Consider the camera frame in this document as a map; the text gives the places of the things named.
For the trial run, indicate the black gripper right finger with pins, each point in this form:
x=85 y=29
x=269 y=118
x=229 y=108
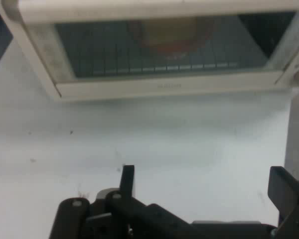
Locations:
x=289 y=199

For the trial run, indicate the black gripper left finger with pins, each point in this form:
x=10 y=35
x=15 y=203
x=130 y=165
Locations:
x=119 y=216

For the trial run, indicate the metal oven rack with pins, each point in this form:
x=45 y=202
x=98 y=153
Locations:
x=144 y=64

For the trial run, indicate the slice of bread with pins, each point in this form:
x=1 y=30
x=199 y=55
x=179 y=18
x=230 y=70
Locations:
x=169 y=30

